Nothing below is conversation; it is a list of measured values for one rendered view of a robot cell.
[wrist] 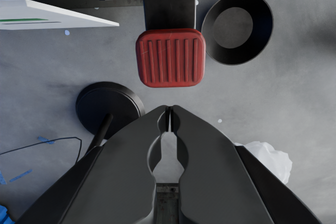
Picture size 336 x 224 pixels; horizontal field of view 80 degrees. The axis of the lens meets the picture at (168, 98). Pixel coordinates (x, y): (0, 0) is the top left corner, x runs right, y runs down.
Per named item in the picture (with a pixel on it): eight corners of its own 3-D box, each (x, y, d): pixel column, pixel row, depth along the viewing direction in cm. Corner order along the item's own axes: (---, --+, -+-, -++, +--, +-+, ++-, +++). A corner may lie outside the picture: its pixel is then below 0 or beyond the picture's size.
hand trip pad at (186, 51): (198, 18, 25) (207, 29, 19) (197, 64, 28) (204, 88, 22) (142, 21, 26) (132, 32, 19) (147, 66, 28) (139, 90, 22)
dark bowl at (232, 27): (273, -11, 83) (281, -11, 77) (260, 59, 98) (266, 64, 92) (200, -8, 85) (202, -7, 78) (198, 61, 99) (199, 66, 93)
